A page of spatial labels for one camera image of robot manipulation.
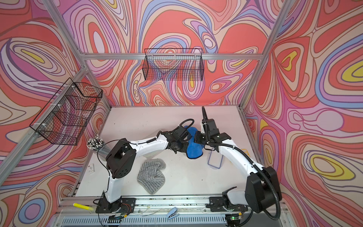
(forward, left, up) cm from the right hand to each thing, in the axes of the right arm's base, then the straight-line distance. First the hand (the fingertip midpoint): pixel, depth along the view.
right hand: (196, 140), depth 84 cm
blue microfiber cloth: (-6, +1, 0) cm, 6 cm away
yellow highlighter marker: (-31, +62, -12) cm, 70 cm away
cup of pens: (-3, +57, +6) cm, 57 cm away
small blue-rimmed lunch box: (-7, -12, -12) cm, 18 cm away
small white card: (-10, +65, -11) cm, 67 cm away
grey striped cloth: (-18, +27, -8) cm, 34 cm away
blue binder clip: (-35, +15, -13) cm, 40 cm away
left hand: (-1, +5, -9) cm, 10 cm away
